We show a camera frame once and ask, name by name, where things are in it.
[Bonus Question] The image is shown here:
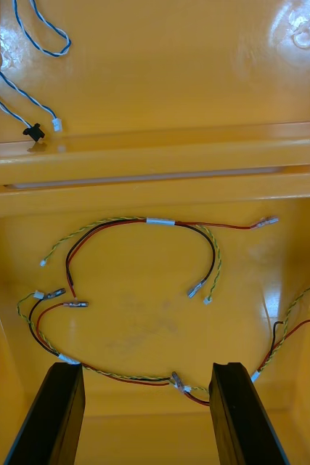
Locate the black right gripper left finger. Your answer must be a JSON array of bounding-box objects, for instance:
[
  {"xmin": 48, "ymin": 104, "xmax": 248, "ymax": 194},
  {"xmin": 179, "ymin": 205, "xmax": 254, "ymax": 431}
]
[{"xmin": 4, "ymin": 362, "xmax": 86, "ymax": 465}]

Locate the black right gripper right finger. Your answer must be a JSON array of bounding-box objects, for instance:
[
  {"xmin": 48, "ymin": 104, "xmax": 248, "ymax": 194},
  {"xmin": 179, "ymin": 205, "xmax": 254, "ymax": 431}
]
[{"xmin": 208, "ymin": 361, "xmax": 290, "ymax": 465}]

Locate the yellow-orange plastic bin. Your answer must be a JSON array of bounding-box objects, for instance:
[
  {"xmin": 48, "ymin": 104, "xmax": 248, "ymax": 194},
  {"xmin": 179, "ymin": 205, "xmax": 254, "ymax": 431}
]
[
  {"xmin": 0, "ymin": 170, "xmax": 310, "ymax": 465},
  {"xmin": 0, "ymin": 0, "xmax": 310, "ymax": 188}
]

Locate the red black green-yellow wire harness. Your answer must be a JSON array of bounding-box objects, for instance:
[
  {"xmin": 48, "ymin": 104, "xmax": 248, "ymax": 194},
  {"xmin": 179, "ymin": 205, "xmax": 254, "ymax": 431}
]
[
  {"xmin": 39, "ymin": 216, "xmax": 280, "ymax": 308},
  {"xmin": 16, "ymin": 274, "xmax": 310, "ymax": 406}
]

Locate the blue-white twisted wire harness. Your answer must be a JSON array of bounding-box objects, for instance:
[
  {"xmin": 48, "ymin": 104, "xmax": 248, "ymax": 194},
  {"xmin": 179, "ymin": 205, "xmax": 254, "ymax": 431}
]
[{"xmin": 0, "ymin": 0, "xmax": 72, "ymax": 142}]

